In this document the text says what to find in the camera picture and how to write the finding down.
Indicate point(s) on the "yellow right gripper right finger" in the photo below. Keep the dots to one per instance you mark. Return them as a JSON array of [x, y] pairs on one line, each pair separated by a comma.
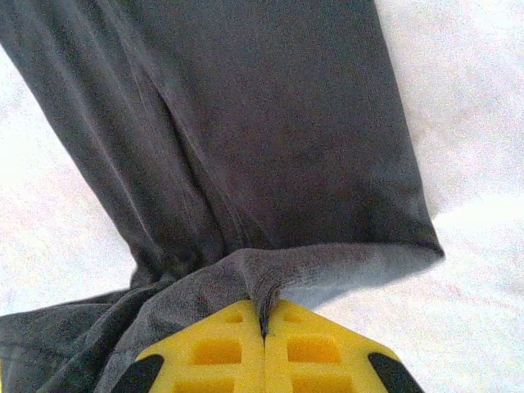
[[319, 356]]

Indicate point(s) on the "dark grey t-shirt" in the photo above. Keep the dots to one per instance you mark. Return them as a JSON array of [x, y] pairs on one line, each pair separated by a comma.
[[254, 143]]

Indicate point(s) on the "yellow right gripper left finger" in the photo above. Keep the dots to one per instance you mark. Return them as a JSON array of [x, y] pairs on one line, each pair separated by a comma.
[[213, 356]]

